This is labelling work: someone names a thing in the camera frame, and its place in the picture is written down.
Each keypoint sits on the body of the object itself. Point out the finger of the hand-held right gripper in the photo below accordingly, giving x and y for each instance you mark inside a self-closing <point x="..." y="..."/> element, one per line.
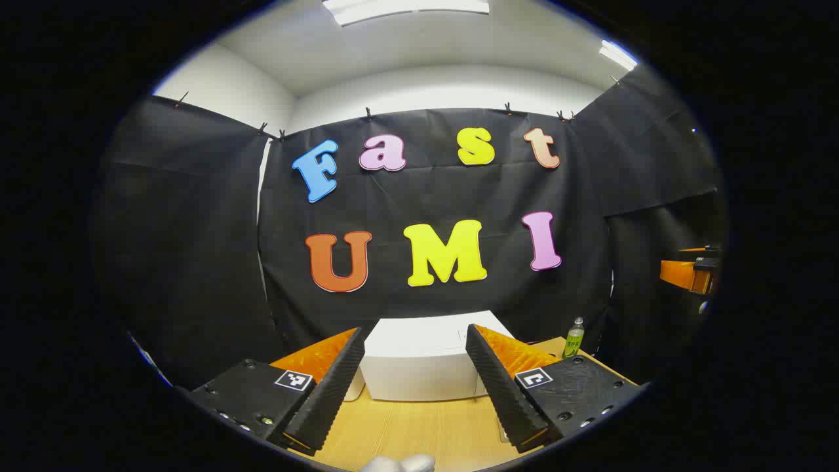
<point x="682" y="275"/>

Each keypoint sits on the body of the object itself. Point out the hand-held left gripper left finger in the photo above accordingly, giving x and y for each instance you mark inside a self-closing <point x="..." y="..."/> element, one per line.
<point x="328" y="400"/>

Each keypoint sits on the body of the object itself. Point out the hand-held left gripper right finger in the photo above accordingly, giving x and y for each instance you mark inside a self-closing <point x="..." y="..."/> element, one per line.
<point x="505" y="393"/>

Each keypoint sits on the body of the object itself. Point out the ceiling light panel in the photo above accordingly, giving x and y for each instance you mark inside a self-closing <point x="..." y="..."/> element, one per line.
<point x="618" y="55"/>

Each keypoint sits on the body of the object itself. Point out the green drink bottle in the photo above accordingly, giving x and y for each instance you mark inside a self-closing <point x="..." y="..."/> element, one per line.
<point x="573" y="341"/>

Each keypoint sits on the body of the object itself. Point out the white microwave oven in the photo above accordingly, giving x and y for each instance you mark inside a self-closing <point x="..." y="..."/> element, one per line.
<point x="419" y="360"/>

